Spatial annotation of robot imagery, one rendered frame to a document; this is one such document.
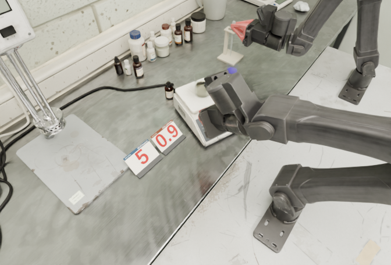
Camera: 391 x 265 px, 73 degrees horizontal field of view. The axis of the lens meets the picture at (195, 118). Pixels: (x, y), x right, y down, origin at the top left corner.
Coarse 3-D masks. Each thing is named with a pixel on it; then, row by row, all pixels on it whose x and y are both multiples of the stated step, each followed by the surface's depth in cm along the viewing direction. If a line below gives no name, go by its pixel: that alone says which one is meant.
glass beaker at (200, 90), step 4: (196, 72) 79; (200, 72) 79; (204, 72) 79; (208, 72) 79; (196, 76) 79; (200, 76) 80; (204, 76) 80; (196, 80) 80; (200, 80) 82; (204, 80) 82; (196, 84) 78; (200, 84) 77; (196, 88) 79; (200, 88) 78; (204, 88) 78; (196, 92) 80; (200, 92) 79; (204, 92) 79; (200, 96) 80; (204, 96) 80; (208, 96) 81
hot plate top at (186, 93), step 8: (176, 88) 84; (184, 88) 84; (192, 88) 84; (184, 96) 82; (192, 96) 82; (184, 104) 81; (192, 104) 79; (200, 104) 79; (208, 104) 79; (192, 112) 78
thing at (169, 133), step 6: (168, 126) 81; (174, 126) 82; (162, 132) 79; (168, 132) 80; (174, 132) 81; (180, 132) 82; (156, 138) 78; (162, 138) 79; (168, 138) 80; (174, 138) 81; (162, 144) 79
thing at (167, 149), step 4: (180, 136) 82; (184, 136) 82; (152, 140) 77; (176, 140) 81; (180, 140) 81; (156, 144) 78; (168, 144) 80; (172, 144) 80; (176, 144) 80; (164, 148) 79; (168, 148) 79; (172, 148) 79; (164, 152) 78; (168, 152) 78
